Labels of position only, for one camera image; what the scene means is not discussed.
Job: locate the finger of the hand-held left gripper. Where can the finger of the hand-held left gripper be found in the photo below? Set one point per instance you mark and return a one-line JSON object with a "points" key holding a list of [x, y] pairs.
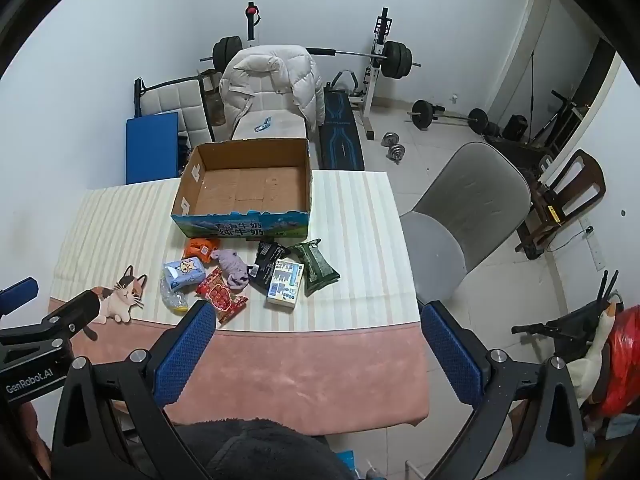
{"points": [[75, 310], [20, 292]]}

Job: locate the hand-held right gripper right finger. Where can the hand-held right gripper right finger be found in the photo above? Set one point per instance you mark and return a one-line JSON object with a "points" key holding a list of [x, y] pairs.
{"points": [[450, 360]]}

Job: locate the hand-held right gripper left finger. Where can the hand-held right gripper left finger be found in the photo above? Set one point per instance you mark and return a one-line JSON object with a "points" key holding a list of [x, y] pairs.
{"points": [[184, 357]]}

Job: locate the silver and yellow packet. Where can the silver and yellow packet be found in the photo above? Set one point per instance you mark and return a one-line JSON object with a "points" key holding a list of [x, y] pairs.
{"points": [[172, 297]]}

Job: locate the red snack packet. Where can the red snack packet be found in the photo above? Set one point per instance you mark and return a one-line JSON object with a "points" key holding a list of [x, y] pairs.
{"points": [[220, 295]]}

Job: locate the blue cat-print tissue pack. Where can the blue cat-print tissue pack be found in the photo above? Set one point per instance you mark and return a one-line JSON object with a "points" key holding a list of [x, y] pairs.
{"points": [[182, 272]]}

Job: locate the purple cloth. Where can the purple cloth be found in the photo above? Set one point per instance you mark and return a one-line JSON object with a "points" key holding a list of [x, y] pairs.
{"points": [[232, 267]]}

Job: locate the orange snack packet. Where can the orange snack packet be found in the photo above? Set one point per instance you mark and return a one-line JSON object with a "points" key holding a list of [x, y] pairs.
{"points": [[197, 249]]}

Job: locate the white and blue carton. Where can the white and blue carton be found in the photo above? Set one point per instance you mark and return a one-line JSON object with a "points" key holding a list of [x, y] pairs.
{"points": [[284, 282]]}

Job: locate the black snack packet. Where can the black snack packet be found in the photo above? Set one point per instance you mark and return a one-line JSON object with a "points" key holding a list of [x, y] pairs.
{"points": [[265, 257]]}

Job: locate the green snack packet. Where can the green snack packet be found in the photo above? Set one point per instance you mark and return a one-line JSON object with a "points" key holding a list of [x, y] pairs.
{"points": [[315, 265]]}

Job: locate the cardboard box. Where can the cardboard box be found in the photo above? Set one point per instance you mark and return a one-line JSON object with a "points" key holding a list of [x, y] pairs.
{"points": [[240, 190]]}

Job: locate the dark fleece garment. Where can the dark fleece garment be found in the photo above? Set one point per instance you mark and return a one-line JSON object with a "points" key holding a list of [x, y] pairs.
{"points": [[260, 450]]}

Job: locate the black scooter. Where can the black scooter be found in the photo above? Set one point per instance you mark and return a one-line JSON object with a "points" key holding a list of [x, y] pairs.
{"points": [[575, 325]]}

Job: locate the white goose plush toy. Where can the white goose plush toy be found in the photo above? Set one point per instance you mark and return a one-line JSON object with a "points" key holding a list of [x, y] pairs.
{"points": [[582, 375]]}

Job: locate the grey shell chair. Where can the grey shell chair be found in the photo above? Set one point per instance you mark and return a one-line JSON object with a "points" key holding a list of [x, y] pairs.
{"points": [[470, 190]]}

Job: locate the black router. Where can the black router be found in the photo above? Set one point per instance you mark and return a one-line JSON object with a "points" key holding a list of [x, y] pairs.
{"points": [[607, 290]]}

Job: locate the red plastic bag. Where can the red plastic bag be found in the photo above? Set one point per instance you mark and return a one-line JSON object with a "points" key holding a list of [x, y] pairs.
{"points": [[622, 360]]}

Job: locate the blue foam board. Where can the blue foam board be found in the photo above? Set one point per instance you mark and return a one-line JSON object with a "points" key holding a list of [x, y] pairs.
{"points": [[152, 147]]}

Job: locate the dark wooden chair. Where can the dark wooden chair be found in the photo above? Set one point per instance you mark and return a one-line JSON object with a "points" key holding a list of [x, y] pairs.
{"points": [[590, 170]]}

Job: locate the black bag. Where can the black bag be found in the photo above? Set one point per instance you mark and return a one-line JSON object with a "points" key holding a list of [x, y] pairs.
{"points": [[515, 127]]}

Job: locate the small blue packet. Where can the small blue packet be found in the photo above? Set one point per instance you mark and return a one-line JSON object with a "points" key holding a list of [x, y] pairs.
{"points": [[262, 124]]}

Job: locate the short barbell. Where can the short barbell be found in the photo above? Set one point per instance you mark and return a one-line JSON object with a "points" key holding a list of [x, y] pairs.
{"points": [[422, 112]]}

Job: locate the black weight bench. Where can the black weight bench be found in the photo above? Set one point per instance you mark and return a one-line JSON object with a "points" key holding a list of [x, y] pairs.
{"points": [[340, 135]]}

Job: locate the white puffer jacket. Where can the white puffer jacket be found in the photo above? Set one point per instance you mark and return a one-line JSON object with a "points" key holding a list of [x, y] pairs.
{"points": [[270, 80]]}

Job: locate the long barbell with black plates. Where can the long barbell with black plates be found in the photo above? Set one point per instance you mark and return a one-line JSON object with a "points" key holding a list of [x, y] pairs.
{"points": [[397, 57]]}

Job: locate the black metal frame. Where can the black metal frame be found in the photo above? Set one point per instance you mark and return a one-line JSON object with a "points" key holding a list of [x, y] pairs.
{"points": [[560, 110]]}

